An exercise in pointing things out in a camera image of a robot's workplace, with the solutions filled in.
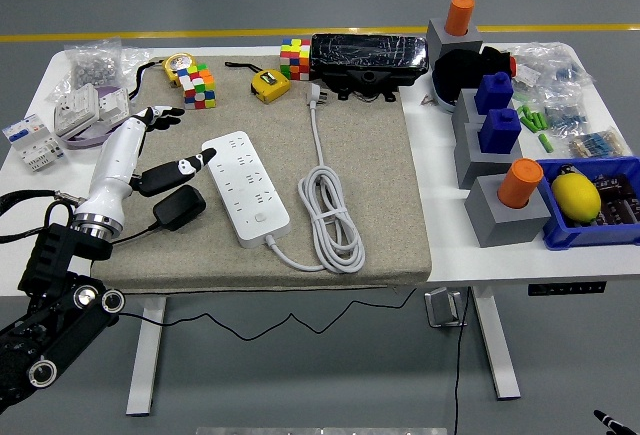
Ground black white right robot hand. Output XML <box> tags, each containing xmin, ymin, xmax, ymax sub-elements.
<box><xmin>593</xmin><ymin>408</ymin><xmax>634</xmax><ymax>435</ymax></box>

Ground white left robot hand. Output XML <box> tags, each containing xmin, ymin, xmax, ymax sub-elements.
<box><xmin>73</xmin><ymin>106</ymin><xmax>218</xmax><ymax>236</ymax></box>

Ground black power adapter plug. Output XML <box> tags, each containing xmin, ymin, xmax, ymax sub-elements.
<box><xmin>152</xmin><ymin>184</ymin><xmax>207</xmax><ymax>232</ymax></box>

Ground white power strip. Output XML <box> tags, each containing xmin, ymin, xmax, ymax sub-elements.
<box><xmin>200</xmin><ymin>129</ymin><xmax>292</xmax><ymax>250</ymax></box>

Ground empty clear plastic bag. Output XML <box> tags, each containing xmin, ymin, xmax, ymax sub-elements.
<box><xmin>118</xmin><ymin>46</ymin><xmax>154</xmax><ymax>79</ymax></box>

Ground twisted colourful puzzle cube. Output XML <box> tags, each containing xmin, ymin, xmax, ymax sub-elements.
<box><xmin>173</xmin><ymin>62</ymin><xmax>217</xmax><ymax>111</ymax></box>

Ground yellow tape measure white face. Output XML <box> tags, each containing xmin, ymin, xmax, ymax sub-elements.
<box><xmin>128</xmin><ymin>52</ymin><xmax>197</xmax><ymax>101</ymax></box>

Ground white table leg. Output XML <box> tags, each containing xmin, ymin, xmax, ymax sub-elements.
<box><xmin>124</xmin><ymin>297</ymin><xmax>166</xmax><ymax>416</ymax></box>
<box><xmin>472</xmin><ymin>287</ymin><xmax>522</xmax><ymax>401</ymax></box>

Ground black table control panel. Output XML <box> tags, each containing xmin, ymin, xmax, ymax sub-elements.
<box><xmin>528</xmin><ymin>282</ymin><xmax>608</xmax><ymax>297</ymax></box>

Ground yellow tape measure black face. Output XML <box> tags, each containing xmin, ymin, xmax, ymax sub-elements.
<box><xmin>224</xmin><ymin>60</ymin><xmax>292</xmax><ymax>105</ymax></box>

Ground blue plastic bin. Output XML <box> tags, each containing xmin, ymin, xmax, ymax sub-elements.
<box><xmin>537</xmin><ymin>155</ymin><xmax>640</xmax><ymax>251</ymax></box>

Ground silver metal hook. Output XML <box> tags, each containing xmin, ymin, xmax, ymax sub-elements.
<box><xmin>424</xmin><ymin>287</ymin><xmax>466</xmax><ymax>329</ymax></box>

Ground square colourful puzzle cube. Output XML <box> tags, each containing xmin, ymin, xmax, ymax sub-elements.
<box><xmin>279</xmin><ymin>37</ymin><xmax>312</xmax><ymax>81</ymax></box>

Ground dark brown components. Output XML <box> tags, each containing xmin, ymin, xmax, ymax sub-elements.
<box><xmin>592</xmin><ymin>173</ymin><xmax>640</xmax><ymax>229</ymax></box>

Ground yellow lemon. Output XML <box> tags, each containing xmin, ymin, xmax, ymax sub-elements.
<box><xmin>550</xmin><ymin>173</ymin><xmax>602</xmax><ymax>222</ymax></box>

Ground grey block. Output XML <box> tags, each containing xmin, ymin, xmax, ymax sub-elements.
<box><xmin>452</xmin><ymin>87</ymin><xmax>489</xmax><ymax>129</ymax></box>
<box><xmin>464</xmin><ymin>174</ymin><xmax>552</xmax><ymax>249</ymax></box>
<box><xmin>425</xmin><ymin>18</ymin><xmax>484</xmax><ymax>59</ymax></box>
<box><xmin>453</xmin><ymin>122</ymin><xmax>524</xmax><ymax>190</ymax></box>

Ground grey-brown fabric mat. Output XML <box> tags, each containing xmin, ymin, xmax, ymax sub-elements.
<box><xmin>92</xmin><ymin>54</ymin><xmax>434</xmax><ymax>296</ymax></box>

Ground orange cylinder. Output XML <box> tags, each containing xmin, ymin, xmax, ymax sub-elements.
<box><xmin>445</xmin><ymin>0</ymin><xmax>476</xmax><ymax>36</ymax></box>
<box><xmin>497</xmin><ymin>157</ymin><xmax>545</xmax><ymax>209</ymax></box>

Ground clear bag tan resistors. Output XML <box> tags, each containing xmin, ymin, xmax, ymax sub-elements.
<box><xmin>568</xmin><ymin>127</ymin><xmax>633</xmax><ymax>161</ymax></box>

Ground black wrapped box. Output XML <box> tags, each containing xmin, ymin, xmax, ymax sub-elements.
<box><xmin>308</xmin><ymin>33</ymin><xmax>430</xmax><ymax>89</ymax></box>

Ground clear bag blue components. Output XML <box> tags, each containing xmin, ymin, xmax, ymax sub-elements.
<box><xmin>519</xmin><ymin>42</ymin><xmax>597</xmax><ymax>94</ymax></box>
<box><xmin>542</xmin><ymin>93</ymin><xmax>592</xmax><ymax>137</ymax></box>

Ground blue block with knob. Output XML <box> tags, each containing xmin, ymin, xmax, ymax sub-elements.
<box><xmin>477</xmin><ymin>108</ymin><xmax>523</xmax><ymax>156</ymax></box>
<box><xmin>473</xmin><ymin>72</ymin><xmax>515</xmax><ymax>116</ymax></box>

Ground white round base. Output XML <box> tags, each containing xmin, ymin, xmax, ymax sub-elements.
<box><xmin>432</xmin><ymin>79</ymin><xmax>459</xmax><ymax>115</ymax></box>

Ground black fabric cap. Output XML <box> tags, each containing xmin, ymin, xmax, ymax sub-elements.
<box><xmin>432</xmin><ymin>46</ymin><xmax>514</xmax><ymax>106</ymax></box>

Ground clear bag white pieces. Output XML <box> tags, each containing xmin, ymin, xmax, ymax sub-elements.
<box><xmin>512</xmin><ymin>54</ymin><xmax>545</xmax><ymax>90</ymax></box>

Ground white wall socket panel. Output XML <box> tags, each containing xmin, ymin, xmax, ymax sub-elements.
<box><xmin>53</xmin><ymin>83</ymin><xmax>100</xmax><ymax>137</ymax></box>
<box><xmin>97</xmin><ymin>87</ymin><xmax>132</xmax><ymax>124</ymax></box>

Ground black hanging cable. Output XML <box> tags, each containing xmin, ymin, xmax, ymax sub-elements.
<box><xmin>452</xmin><ymin>287</ymin><xmax>474</xmax><ymax>435</ymax></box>

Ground white power strip cable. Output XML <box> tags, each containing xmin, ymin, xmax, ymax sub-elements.
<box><xmin>268</xmin><ymin>81</ymin><xmax>366</xmax><ymax>274</ymax></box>

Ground thin black adapter cord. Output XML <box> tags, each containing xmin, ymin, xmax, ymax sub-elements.
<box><xmin>89</xmin><ymin>222</ymin><xmax>419</xmax><ymax>344</ymax></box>

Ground black plastic bracket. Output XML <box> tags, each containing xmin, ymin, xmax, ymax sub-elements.
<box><xmin>319</xmin><ymin>67</ymin><xmax>401</xmax><ymax>105</ymax></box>

